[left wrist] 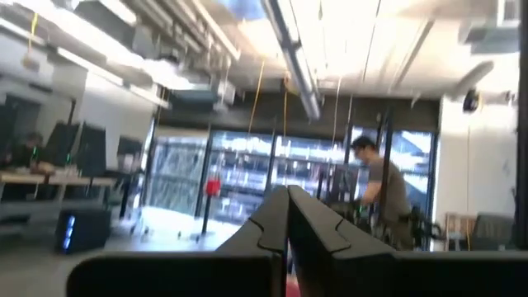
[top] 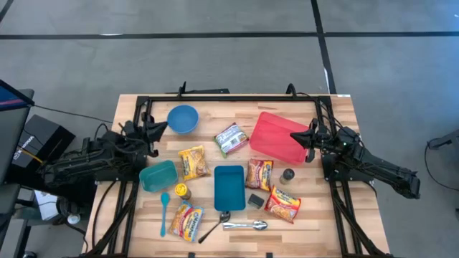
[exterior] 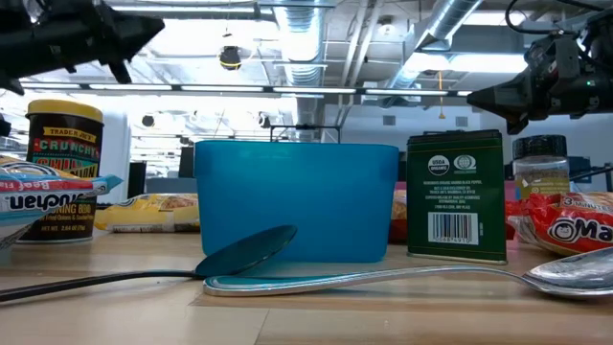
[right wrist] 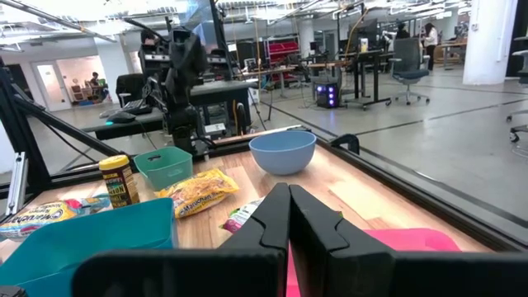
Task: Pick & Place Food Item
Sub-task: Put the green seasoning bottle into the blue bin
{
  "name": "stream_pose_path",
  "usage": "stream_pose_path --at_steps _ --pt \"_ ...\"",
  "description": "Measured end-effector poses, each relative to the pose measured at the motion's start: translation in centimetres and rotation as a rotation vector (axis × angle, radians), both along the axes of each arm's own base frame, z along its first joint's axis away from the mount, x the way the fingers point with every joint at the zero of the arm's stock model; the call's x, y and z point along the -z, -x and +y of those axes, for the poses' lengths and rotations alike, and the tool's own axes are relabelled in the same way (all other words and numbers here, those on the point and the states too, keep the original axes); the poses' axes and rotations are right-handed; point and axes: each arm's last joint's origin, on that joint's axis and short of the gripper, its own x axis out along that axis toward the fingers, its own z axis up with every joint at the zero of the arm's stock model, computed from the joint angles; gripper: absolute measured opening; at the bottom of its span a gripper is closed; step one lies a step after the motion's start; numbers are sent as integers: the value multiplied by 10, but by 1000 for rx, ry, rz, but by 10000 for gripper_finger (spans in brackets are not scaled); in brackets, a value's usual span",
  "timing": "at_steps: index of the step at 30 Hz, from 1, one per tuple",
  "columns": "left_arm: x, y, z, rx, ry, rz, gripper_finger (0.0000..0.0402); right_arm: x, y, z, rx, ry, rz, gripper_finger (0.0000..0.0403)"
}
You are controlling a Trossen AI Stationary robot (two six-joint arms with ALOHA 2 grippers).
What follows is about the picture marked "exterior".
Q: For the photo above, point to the teal-blue rectangular plastic bin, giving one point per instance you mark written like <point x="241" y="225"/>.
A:
<point x="311" y="201"/>

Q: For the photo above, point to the silver metal spoon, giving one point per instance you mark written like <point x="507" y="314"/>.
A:
<point x="574" y="275"/>

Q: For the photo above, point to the Maruchan beef ramen packet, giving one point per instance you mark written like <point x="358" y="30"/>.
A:
<point x="43" y="199"/>

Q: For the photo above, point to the black monitor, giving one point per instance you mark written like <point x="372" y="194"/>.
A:
<point x="186" y="163"/>
<point x="137" y="179"/>

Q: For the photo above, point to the silver spiral air duct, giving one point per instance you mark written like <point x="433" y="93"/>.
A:
<point x="447" y="24"/>
<point x="301" y="29"/>

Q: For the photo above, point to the long ceiling light bar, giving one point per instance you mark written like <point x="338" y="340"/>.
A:
<point x="311" y="90"/>

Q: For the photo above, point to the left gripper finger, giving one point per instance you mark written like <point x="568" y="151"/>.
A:
<point x="127" y="21"/>
<point x="125" y="48"/>

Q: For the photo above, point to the black spoon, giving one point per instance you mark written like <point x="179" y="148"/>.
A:
<point x="249" y="251"/>

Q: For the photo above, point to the yellow-lid crunchy chili jar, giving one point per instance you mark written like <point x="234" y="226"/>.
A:
<point x="64" y="144"/>

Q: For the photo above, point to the red plastic bin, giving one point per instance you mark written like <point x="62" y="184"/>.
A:
<point x="510" y="190"/>

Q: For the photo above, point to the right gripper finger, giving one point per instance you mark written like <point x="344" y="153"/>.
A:
<point x="507" y="91"/>
<point x="519" y="111"/>

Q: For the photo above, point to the black ceiling-hung device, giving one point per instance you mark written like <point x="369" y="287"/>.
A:
<point x="230" y="58"/>

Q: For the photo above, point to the red Maruchan ramen packet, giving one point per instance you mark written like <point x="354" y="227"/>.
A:
<point x="398" y="215"/>
<point x="565" y="225"/>

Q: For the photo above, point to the green pepper tin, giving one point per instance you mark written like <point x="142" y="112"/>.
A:
<point x="455" y="201"/>

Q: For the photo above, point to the yellow ramen noodle packet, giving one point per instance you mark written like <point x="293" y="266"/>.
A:
<point x="143" y="211"/>

